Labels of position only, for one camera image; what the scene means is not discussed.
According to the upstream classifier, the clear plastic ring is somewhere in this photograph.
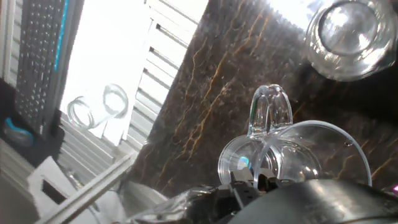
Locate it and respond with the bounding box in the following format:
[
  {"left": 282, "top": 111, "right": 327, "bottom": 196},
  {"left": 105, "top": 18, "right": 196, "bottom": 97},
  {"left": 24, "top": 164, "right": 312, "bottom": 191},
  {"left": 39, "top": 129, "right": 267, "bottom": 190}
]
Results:
[
  {"left": 102, "top": 83, "right": 129, "bottom": 119},
  {"left": 66, "top": 95, "right": 96, "bottom": 130}
]

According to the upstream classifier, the clear glass cup with handle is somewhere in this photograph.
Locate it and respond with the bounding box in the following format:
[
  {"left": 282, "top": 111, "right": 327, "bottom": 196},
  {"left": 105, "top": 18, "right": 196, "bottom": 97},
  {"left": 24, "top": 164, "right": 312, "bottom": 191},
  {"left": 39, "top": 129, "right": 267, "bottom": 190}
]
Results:
[{"left": 216, "top": 83, "right": 373, "bottom": 191}]

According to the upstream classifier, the aluminium frame post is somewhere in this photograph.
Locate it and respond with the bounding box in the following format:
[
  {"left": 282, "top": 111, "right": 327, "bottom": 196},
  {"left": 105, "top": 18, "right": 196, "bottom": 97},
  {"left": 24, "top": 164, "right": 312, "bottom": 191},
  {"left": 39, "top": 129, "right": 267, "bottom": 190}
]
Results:
[{"left": 34, "top": 152, "right": 138, "bottom": 224}]

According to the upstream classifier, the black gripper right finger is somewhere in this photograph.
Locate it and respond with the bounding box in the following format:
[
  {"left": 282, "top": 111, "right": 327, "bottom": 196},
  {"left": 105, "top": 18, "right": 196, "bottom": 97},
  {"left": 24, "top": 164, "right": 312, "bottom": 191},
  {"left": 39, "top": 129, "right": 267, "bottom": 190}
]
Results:
[{"left": 228, "top": 169, "right": 398, "bottom": 224}]

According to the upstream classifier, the black keyboard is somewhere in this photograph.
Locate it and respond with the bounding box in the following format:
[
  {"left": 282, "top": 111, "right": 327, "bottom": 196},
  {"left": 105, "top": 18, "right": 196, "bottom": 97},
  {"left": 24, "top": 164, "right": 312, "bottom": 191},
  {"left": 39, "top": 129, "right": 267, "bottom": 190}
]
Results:
[{"left": 14, "top": 0, "right": 85, "bottom": 138}]

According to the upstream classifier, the black mouse pad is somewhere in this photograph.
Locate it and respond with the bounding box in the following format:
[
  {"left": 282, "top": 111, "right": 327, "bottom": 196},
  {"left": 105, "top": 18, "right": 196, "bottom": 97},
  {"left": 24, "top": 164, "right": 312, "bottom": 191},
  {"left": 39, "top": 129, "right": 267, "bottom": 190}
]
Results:
[{"left": 0, "top": 77, "right": 66, "bottom": 169}]

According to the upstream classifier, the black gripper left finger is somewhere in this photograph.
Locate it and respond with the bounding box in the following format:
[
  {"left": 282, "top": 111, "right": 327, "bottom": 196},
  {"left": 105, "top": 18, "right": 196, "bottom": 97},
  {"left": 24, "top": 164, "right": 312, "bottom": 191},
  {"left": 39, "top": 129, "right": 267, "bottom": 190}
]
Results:
[{"left": 186, "top": 167, "right": 261, "bottom": 224}]

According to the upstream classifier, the clear glass beaker cup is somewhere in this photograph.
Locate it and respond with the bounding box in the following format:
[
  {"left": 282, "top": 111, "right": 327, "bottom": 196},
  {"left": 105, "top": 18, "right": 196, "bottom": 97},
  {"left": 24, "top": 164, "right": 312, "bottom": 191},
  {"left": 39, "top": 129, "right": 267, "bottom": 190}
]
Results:
[{"left": 304, "top": 0, "right": 398, "bottom": 83}]

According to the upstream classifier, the dark marble pattern mat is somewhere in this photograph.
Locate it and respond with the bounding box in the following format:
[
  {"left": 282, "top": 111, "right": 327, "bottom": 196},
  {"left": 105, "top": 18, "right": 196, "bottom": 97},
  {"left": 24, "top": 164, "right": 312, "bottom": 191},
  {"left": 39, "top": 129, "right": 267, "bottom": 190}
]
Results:
[{"left": 126, "top": 0, "right": 398, "bottom": 198}]

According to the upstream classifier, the large white paper sheet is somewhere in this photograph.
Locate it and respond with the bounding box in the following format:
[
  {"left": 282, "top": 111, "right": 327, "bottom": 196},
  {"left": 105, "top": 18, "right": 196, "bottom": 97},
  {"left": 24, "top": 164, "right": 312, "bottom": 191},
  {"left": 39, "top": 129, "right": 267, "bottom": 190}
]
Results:
[{"left": 58, "top": 0, "right": 209, "bottom": 147}]

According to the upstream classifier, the grey computer mouse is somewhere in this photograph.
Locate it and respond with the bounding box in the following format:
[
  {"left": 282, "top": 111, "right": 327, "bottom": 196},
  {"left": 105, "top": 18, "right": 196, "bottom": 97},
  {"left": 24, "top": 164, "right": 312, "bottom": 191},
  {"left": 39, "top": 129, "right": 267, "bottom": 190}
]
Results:
[{"left": 2, "top": 117, "right": 34, "bottom": 147}]

